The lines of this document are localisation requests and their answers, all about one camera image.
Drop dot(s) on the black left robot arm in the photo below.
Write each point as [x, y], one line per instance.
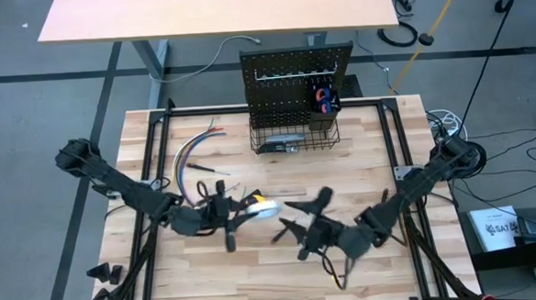
[127, 189]

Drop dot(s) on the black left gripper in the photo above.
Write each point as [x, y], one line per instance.
[212, 215]

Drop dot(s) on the black perforated stand base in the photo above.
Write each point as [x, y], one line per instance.
[351, 87]

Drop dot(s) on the black chair caster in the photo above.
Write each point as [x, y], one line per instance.
[501, 5]

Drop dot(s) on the white labelled box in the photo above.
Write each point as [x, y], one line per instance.
[492, 227]

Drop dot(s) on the white tape roll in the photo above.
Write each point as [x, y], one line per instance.
[273, 209]

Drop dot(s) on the black metal pegboard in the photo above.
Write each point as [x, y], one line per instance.
[283, 98]

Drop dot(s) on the white power strip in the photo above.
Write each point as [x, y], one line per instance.
[446, 134]

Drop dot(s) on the yellow black Stanley tape measure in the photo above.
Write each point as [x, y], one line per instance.
[259, 197]

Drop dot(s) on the black side cart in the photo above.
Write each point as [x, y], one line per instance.
[508, 259]

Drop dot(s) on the light wooden table top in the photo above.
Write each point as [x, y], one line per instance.
[219, 10]

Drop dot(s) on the silver metal bracket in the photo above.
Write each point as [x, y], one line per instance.
[401, 173]

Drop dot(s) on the small red object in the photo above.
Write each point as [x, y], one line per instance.
[488, 299]

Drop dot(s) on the grey table leg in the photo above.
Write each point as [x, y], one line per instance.
[317, 38]
[153, 68]

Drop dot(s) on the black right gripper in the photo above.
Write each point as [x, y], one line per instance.
[326, 234]

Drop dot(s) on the small black red screwdriver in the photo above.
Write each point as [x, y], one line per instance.
[195, 166]

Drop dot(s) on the black plastic pegboard bin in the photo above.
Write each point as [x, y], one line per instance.
[324, 121]

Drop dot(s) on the black utility knife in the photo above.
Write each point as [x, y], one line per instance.
[272, 148]

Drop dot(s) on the small black wedge block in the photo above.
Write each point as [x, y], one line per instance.
[116, 275]
[99, 273]
[100, 299]

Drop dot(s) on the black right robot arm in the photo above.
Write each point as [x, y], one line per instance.
[408, 193]

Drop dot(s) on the metal hook rail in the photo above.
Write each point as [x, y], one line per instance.
[291, 75]

